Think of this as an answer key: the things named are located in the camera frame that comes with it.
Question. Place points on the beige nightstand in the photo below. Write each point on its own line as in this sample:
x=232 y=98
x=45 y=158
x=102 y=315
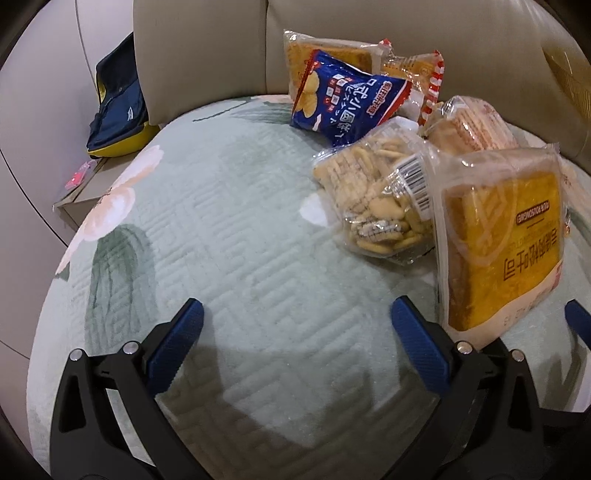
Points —
x=92 y=203

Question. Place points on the small orange toast packet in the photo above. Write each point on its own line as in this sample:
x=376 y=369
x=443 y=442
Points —
x=332 y=53

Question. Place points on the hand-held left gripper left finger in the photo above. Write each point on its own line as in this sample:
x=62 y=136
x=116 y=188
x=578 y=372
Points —
x=178 y=341

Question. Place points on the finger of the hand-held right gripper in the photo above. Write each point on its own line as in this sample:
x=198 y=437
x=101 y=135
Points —
x=581 y=323

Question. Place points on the beige leather back cushion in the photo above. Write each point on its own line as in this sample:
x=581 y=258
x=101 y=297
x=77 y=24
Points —
x=198 y=55
x=485 y=41

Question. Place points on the clear wafer packet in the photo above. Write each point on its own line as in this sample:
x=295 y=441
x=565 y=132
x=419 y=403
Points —
x=466 y=124

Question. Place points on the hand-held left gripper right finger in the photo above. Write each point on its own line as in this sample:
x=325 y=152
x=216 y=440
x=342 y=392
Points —
x=420 y=341

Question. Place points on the large orange toast packet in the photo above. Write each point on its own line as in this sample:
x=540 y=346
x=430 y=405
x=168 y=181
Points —
x=498 y=244

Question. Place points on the floral quilted blanket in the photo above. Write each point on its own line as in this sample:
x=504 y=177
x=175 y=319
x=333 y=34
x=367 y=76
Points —
x=254 y=240

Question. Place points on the pink printed card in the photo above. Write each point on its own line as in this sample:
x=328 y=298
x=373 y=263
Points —
x=76 y=180

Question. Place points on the red striped snack packet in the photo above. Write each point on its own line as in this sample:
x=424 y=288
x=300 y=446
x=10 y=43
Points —
x=415 y=69

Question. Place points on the blue chip packet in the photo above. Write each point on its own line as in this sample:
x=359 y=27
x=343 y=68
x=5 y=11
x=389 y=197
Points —
x=351 y=101

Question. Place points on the clear bag of small biscuits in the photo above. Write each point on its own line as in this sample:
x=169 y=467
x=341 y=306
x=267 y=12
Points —
x=369 y=198

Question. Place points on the navy and yellow bag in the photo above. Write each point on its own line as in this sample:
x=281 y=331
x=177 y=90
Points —
x=117 y=110

